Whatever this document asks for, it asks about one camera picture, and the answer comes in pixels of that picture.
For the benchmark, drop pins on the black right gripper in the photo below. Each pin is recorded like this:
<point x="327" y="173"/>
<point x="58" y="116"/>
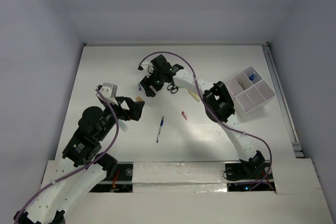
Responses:
<point x="146" y="83"/>

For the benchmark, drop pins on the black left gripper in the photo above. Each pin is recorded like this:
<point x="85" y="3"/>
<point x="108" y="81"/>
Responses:
<point x="134" y="112"/>

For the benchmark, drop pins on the yellow eraser block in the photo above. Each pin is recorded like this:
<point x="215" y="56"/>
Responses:
<point x="139" y="99"/>

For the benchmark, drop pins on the black handled scissors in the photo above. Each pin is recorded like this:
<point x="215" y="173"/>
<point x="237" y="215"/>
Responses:
<point x="172" y="88"/>

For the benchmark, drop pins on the green highlighter pen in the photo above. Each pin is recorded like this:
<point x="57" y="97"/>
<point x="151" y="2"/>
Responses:
<point x="123" y="126"/>

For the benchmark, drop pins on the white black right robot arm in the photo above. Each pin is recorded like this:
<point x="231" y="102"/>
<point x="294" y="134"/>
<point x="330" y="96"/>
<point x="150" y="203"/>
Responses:
<point x="217" y="101"/>

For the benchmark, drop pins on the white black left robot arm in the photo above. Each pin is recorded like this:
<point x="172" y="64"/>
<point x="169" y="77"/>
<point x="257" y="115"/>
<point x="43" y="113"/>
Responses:
<point x="83" y="165"/>

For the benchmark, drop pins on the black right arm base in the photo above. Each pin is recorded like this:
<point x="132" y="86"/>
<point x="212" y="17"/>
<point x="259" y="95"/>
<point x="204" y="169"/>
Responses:
<point x="236" y="171"/>

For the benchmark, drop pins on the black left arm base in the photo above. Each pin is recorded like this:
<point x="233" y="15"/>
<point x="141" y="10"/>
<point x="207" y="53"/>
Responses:
<point x="123" y="175"/>

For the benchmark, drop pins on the blue gel pen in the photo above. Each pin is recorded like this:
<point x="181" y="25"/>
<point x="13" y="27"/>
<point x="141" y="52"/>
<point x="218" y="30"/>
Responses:
<point x="160" y="129"/>

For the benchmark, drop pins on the yellow highlighter pen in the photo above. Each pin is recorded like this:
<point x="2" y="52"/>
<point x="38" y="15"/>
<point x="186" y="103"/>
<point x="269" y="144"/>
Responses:
<point x="195" y="96"/>

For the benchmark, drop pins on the red pen cap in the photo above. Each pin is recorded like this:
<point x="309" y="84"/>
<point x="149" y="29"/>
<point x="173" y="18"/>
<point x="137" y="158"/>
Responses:
<point x="184" y="115"/>

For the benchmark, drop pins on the white divided organizer box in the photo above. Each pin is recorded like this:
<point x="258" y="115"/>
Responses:
<point x="256" y="95"/>

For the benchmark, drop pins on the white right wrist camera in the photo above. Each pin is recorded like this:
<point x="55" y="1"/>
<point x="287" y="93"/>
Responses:
<point x="147" y="67"/>

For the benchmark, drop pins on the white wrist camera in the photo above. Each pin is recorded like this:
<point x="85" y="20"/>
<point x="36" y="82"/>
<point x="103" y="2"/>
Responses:
<point x="109" y="91"/>
<point x="147" y="67"/>

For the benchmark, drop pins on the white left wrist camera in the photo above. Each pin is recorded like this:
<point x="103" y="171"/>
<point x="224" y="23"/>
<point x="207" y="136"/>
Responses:
<point x="109" y="91"/>

